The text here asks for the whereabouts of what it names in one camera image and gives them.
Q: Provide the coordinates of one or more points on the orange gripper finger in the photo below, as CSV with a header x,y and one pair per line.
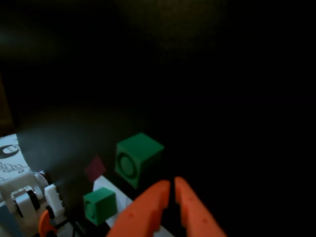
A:
x,y
145,209
195,214

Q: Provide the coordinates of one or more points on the white paper number grid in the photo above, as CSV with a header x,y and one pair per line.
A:
x,y
121,197

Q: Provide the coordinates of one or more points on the purple tape strip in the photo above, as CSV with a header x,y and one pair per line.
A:
x,y
95,169

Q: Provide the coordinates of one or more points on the orange table clamp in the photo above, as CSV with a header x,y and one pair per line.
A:
x,y
44,222

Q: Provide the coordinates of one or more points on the green cube with circle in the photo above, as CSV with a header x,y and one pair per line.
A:
x,y
101,205
138,158

